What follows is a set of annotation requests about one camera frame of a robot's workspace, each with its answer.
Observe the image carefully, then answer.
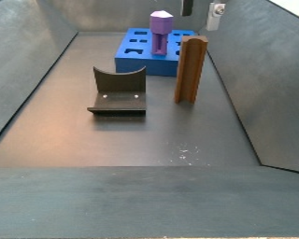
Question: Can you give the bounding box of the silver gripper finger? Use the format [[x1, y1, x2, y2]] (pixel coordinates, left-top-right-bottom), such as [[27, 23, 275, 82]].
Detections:
[[180, 0, 193, 17], [205, 3, 225, 31]]

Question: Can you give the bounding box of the brown arch block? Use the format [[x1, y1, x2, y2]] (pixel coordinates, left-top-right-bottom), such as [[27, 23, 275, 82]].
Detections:
[[174, 35, 208, 104]]

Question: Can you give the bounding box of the dark grey curved fixture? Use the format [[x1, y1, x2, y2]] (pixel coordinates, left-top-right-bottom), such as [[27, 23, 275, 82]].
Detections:
[[86, 67, 146, 115]]

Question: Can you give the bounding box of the purple pentagon peg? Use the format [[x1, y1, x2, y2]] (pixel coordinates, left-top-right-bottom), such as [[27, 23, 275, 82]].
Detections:
[[149, 10, 173, 55]]

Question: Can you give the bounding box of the blue foam shape-sorter block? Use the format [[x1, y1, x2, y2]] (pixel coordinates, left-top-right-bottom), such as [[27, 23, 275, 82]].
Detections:
[[114, 28, 194, 77]]

